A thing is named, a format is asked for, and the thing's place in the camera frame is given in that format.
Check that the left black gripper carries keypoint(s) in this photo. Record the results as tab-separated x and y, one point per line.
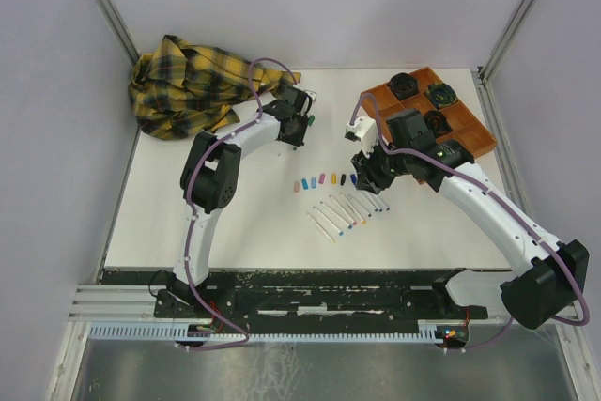
298	140

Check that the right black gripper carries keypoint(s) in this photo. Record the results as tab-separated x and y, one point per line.
366	174

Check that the yellow marker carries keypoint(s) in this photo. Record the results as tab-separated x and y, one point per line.
353	209

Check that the pink cap marker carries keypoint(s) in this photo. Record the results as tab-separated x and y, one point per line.
320	229

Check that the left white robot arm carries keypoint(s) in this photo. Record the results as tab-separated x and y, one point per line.
211	172

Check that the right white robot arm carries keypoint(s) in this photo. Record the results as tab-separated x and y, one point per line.
545	276

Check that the dark floral rolled sock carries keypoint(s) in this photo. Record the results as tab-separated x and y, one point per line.
437	122

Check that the orange compartment tray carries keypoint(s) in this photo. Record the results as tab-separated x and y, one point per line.
416	125

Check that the green blue rolled sock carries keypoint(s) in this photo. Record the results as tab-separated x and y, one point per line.
440	95

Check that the yellow plaid shirt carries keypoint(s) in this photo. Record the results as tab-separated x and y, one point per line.
181	88

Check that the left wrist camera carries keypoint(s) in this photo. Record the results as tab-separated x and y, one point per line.
310	97

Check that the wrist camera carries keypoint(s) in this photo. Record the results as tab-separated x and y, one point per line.
310	97
365	131

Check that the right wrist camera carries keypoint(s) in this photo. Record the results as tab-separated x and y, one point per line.
365	131

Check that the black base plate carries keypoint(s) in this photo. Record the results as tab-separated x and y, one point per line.
316	301

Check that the right aluminium frame post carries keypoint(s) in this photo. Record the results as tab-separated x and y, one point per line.
506	39

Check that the aluminium frame post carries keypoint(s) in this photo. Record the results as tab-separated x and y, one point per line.
506	39
119	28

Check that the left aluminium frame post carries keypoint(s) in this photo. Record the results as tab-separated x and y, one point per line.
119	28

